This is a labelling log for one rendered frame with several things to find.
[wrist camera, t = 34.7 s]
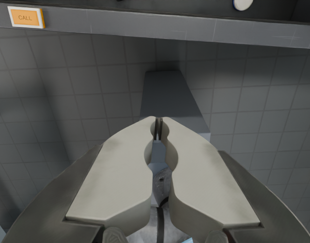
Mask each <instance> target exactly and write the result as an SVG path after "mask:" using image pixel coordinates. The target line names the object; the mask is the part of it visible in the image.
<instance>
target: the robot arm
mask: <svg viewBox="0 0 310 243"><path fill-rule="evenodd" d="M157 131H158V140H161V142H162V143H163V144H164V145H165V147H166V155H165V163H166V164H167V165H168V166H169V167H167V168H165V169H163V170H161V171H160V172H159V173H158V174H157V175H156V176H155V177H154V179H153V173H152V171H151V170H150V169H149V167H148V164H149V163H150V162H151V160H152V146H153V142H154V140H156V136H157ZM152 191H153V194H154V197H155V199H156V202H157V204H158V207H154V206H151V197H152ZM1 243H310V233H309V232H308V231H307V229H306V228H305V227H304V225H303V224H302V223H301V222H300V220H299V219H298V218H297V217H296V216H295V214H294V213H293V212H292V211H291V210H290V209H289V208H288V207H287V206H286V205H285V203H284V202H283V201H282V200H281V199H280V198H279V197H278V196H276V195H275V194H274V193H273V192H272V191H271V190H270V189H269V188H268V187H266V186H265V185H264V184H263V183H262V182H261V181H259V180H258V179H257V178H256V177H255V176H254V175H252V174H251V173H250V172H249V171H248V170H247V169H246V168H244V167H243V166H242V165H241V164H240V163H239V162H237V161H236V160H235V159H234V158H233V157H232V156H230V155H229V154H228V153H227V152H226V151H225V150H217V149H216V148H215V147H214V146H213V145H212V144H211V143H210V142H208V141H207V140H206V139H204V138H203V137H202V136H200V135H199V134H197V133H195V132H194V131H192V130H190V129H188V128H187V127H185V126H183V125H181V124H180V123H178V122H176V121H174V120H173V119H171V118H169V117H162V118H156V117H154V116H149V117H147V118H145V119H143V120H141V121H139V122H137V123H135V124H133V125H131V126H129V127H127V128H125V129H123V130H121V131H119V132H118V133H116V134H114V135H113V136H111V137H110V138H109V139H107V140H106V141H105V142H104V143H103V144H102V145H94V146H93V147H92V148H91V149H89V150H88V151H87V152H86V153H85V154H83V155H82V156H81V157H80V158H78V159H77V160H76V161H75V162H74V163H72V164H71V165H70V166H69V167H68V168H66V169H65V170H64V171H63V172H62V173H60V174H59V175H58V176H57V177H55V178H54V179H53V180H52V181H51V182H50V183H48V184H47V185H46V186H45V187H44V188H43V189H42V190H41V191H40V192H39V193H38V194H37V195H36V196H35V197H34V198H33V199H32V200H31V202H30V203H29V204H28V205H27V206H26V207H25V209H24V210H23V211H22V212H21V214H20V215H19V216H18V218H17V219H16V221H15V222H14V223H13V224H12V226H11V227H10V229H9V230H8V232H7V234H6V235H5V237H4V238H3V240H2V242H1Z"/></svg>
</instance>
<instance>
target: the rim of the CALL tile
mask: <svg viewBox="0 0 310 243"><path fill-rule="evenodd" d="M11 9H17V10H30V11H37V15H38V20H39V24H40V25H39V26H33V25H19V24H14V21H13V17H12V13H11ZM8 10H9V14H10V18H11V22H12V25H13V27H30V28H43V24H42V17H41V12H40V9H39V8H27V7H13V6H8Z"/></svg>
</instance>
